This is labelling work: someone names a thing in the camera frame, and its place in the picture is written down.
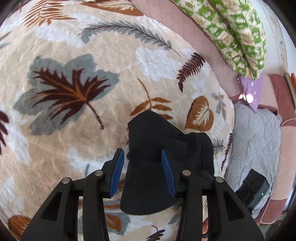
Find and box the pink quilted mattress cover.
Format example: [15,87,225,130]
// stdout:
[132,0,240,102]

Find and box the grey quilted pillow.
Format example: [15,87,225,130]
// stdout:
[226,102,282,218]

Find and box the black pants yellow patch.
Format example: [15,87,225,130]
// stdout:
[120,110,214,215]

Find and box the leaf pattern beige blanket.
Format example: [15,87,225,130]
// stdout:
[1,1,234,240]

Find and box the pink quilted headboard cover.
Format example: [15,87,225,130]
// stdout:
[255,74,295,225]

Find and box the purple small pillow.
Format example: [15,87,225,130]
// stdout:
[238,73,263,112]

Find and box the green patterned folded quilt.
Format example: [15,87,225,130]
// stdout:
[174,0,267,80]

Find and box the person right hand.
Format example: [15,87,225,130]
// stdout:
[202,218,209,235]

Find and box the stack of books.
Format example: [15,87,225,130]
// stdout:
[285,73,296,108]

